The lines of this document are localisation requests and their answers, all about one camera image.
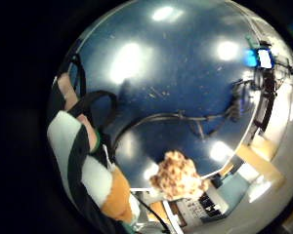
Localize white black orange soft toy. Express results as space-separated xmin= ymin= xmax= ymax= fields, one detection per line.
xmin=47 ymin=110 xmax=141 ymax=229

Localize brown fluffy soft toy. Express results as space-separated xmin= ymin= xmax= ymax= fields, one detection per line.
xmin=149 ymin=150 xmax=210 ymax=201

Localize grey device with black slots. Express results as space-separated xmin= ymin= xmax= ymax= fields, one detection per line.
xmin=175 ymin=186 xmax=230 ymax=227

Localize blue-grey cabinet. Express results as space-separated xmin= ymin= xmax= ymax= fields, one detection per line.
xmin=218 ymin=172 xmax=252 ymax=210

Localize lit monitor screen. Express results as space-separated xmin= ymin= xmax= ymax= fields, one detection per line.
xmin=243 ymin=48 xmax=275 ymax=70

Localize thin black cable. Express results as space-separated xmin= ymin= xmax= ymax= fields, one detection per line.
xmin=132 ymin=194 xmax=171 ymax=234

